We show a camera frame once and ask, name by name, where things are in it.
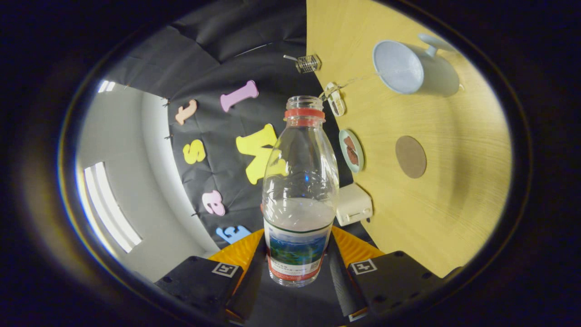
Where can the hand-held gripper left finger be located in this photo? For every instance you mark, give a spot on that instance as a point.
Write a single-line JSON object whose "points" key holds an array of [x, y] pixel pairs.
{"points": [[249, 290]]}

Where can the long ceiling light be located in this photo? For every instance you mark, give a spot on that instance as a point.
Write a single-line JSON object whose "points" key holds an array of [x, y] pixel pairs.
{"points": [[109, 209]]}

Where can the brown food piece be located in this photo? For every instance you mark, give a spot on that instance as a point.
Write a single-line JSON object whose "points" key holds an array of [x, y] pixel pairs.
{"points": [[349, 143], [353, 158]]}

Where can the white cup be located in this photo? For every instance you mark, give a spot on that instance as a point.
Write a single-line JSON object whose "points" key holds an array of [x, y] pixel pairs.
{"points": [[397, 68]]}

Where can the white toaster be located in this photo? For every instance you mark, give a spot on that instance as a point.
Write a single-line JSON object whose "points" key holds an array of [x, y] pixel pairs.
{"points": [[356, 204]]}

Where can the wooden table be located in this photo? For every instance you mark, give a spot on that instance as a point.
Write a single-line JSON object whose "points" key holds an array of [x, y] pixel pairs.
{"points": [[454, 204]]}

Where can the small ceiling light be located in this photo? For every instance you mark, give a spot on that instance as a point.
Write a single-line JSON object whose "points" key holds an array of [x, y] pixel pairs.
{"points": [[106, 86]]}

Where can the pale green plate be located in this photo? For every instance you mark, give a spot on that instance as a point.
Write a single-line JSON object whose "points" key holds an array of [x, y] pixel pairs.
{"points": [[361, 154]]}

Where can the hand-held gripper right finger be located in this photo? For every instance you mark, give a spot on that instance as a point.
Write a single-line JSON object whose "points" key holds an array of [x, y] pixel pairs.
{"points": [[340, 286]]}

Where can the white spoon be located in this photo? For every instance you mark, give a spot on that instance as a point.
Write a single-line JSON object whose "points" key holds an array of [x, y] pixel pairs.
{"points": [[289, 57]]}

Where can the round brown coaster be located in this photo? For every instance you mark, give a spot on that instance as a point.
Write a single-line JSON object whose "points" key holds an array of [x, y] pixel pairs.
{"points": [[411, 156]]}

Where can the white divided dish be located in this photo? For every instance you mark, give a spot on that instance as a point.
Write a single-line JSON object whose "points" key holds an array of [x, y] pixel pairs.
{"points": [[336, 102]]}

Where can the clear plastic juice bottle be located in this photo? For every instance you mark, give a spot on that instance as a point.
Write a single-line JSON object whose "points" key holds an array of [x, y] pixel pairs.
{"points": [[299, 222]]}

